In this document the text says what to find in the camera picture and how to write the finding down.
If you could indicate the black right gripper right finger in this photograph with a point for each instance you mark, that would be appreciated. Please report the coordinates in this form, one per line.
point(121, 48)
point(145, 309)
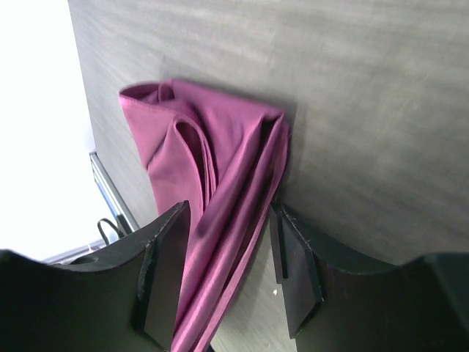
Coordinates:
point(338, 299)

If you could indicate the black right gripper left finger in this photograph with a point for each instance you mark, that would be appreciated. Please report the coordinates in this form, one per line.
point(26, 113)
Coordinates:
point(123, 297)

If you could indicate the magenta satin napkin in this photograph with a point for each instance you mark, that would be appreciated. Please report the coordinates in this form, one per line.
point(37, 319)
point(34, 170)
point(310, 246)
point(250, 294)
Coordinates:
point(225, 156)

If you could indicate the aluminium frame post left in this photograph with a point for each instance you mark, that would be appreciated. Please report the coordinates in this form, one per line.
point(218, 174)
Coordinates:
point(116, 204)

